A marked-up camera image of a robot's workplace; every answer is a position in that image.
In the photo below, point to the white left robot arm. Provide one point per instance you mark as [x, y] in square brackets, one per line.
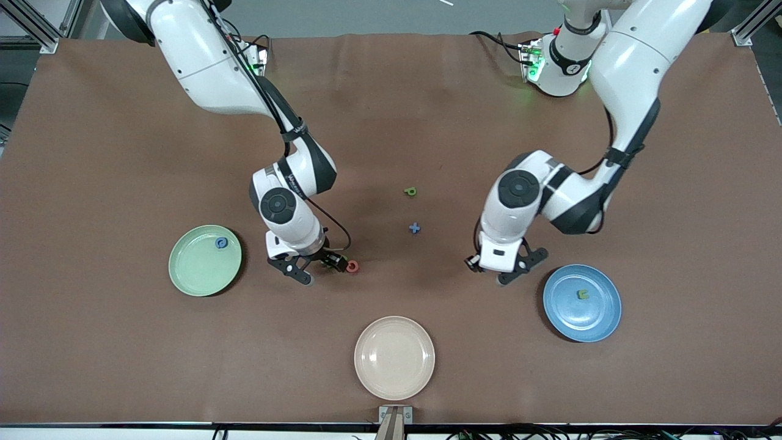
[635, 61]

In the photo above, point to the beige plate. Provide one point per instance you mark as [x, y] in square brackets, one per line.
[394, 358]

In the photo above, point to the white table edge rail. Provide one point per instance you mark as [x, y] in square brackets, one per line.
[91, 435]

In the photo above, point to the aluminium frame post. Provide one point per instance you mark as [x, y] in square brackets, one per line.
[742, 38]
[49, 44]

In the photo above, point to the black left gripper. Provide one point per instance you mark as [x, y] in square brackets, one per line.
[475, 268]

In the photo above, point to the light green plate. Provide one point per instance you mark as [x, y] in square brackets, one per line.
[195, 272]

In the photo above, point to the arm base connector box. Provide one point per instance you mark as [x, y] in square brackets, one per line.
[530, 61]
[261, 58]

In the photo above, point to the green letter p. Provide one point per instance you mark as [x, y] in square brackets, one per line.
[407, 193]

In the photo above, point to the red letter Q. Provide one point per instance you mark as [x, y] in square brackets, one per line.
[357, 266]

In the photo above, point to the blue plate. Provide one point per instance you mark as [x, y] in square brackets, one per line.
[582, 318]

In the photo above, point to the brown table cover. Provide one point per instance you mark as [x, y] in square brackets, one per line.
[122, 366]

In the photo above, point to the blue letter x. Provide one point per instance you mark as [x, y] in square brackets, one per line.
[414, 228]

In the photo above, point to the blue letter C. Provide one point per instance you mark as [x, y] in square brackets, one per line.
[221, 238]

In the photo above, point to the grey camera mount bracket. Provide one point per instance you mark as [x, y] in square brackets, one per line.
[395, 415]

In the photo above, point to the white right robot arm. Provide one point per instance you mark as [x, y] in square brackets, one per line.
[201, 61]

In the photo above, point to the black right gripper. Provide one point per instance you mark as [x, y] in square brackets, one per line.
[324, 257]

